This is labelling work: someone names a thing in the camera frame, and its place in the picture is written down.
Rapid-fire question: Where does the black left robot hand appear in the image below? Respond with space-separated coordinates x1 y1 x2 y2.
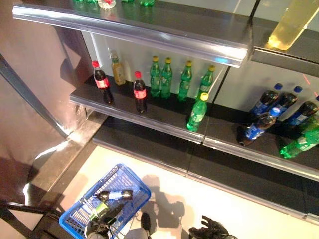
92 203 126 229

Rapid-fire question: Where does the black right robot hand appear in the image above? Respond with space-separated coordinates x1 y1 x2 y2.
188 215 231 239

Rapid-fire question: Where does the Pepsi cola bottle blue cap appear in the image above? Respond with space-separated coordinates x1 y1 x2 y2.
250 83 284 116
286 96 319 127
236 107 282 146
96 189 134 202
274 86 304 118

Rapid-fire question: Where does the blue plastic shopping basket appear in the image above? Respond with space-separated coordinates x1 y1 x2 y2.
58 163 152 239

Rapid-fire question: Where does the green drink can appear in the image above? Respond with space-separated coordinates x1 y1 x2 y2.
88 201 110 221

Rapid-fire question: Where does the silver left robot leg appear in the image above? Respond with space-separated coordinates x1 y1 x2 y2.
126 211 157 239

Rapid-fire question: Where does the black base shelf board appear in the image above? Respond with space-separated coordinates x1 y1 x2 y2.
185 146 310 220
92 116 192 176
303 179 319 226

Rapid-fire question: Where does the black low shelf unit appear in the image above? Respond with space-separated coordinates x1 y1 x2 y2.
0 199 63 239

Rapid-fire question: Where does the Coca-Cola bottle red cap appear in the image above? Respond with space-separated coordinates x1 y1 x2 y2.
133 71 148 114
91 60 115 105

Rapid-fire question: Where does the small yellow tea bottle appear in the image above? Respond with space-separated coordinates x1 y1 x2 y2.
109 49 127 86

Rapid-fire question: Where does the reflective metal end panel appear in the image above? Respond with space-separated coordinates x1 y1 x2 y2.
0 0 110 207

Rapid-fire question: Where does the black metal shelf board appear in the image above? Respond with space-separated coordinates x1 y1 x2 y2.
250 13 319 78

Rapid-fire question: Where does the clear bottle red label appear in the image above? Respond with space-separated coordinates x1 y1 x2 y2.
97 0 117 10

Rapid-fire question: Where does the large yellow tea bottle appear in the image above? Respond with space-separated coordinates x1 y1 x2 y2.
268 0 319 51

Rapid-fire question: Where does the black shelf with clear rail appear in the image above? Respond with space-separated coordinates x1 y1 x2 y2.
69 74 212 145
203 103 319 182
12 0 251 68

